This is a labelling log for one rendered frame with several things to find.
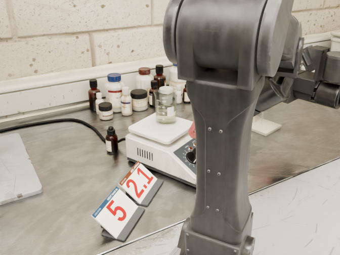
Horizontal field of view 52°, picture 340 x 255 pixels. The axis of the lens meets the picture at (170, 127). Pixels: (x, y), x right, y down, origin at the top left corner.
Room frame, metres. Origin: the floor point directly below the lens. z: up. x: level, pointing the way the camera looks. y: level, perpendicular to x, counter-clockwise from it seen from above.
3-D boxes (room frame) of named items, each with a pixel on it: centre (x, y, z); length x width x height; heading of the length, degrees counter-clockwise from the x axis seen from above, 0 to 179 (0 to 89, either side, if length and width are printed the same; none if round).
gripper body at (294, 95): (0.82, -0.34, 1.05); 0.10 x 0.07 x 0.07; 133
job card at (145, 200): (0.60, 0.06, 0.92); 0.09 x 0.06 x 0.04; 160
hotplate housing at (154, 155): (0.72, 0.00, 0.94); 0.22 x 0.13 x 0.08; 54
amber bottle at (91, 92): (1.04, 0.24, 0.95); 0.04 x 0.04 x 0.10
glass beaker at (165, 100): (0.76, 0.01, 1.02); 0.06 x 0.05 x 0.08; 55
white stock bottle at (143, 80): (1.12, 0.08, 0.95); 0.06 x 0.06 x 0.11
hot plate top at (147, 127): (0.73, 0.02, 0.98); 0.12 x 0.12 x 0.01; 54
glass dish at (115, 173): (0.65, 0.11, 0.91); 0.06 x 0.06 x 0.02
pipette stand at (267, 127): (0.90, -0.26, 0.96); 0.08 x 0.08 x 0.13; 43
